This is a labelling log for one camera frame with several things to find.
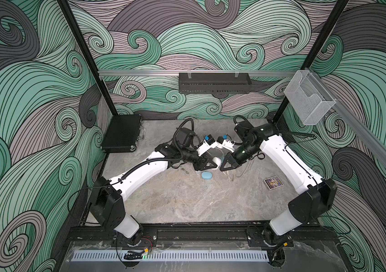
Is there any aluminium right side rail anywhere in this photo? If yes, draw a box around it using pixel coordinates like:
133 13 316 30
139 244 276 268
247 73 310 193
307 69 386 171

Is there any blue earbud case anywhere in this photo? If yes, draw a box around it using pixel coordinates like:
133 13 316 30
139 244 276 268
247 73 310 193
201 171 213 180

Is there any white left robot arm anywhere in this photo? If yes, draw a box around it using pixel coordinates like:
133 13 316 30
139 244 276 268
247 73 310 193
87 119 221 245

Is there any clear acrylic wall holder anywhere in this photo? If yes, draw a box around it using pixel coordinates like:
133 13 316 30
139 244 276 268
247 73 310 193
284 69 336 125

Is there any white slotted cable duct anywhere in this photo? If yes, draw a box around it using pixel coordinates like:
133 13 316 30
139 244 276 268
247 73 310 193
70 249 269 262

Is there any yellowed white charger cable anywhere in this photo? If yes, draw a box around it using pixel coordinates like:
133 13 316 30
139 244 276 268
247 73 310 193
222 159 258 181

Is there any black carbon-pattern briefcase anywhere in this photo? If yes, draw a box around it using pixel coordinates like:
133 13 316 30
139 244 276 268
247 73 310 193
102 114 142 153

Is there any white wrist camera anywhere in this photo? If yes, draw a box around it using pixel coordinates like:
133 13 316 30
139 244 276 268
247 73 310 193
217 135 235 153
196 134 216 156

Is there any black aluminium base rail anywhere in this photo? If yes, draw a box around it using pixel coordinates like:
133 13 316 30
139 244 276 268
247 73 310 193
66 221 338 249

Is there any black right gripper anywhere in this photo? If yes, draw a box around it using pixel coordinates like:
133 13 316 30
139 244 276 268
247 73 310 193
218 143 257 170

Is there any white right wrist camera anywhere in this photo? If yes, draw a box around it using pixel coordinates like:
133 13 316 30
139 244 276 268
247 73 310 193
217 135 235 153

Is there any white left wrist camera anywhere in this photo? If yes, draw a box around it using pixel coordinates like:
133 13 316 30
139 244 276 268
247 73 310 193
196 134 216 156

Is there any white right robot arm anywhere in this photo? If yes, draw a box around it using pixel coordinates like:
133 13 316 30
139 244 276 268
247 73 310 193
220 115 338 248

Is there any white earbud case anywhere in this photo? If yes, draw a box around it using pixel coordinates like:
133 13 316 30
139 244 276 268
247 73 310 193
212 157 222 169

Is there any black perforated wall tray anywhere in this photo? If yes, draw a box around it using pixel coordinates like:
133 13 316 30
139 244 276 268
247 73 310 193
178 73 252 97

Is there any aluminium wall rail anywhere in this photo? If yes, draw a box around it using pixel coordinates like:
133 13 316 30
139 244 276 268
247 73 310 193
98 69 296 78

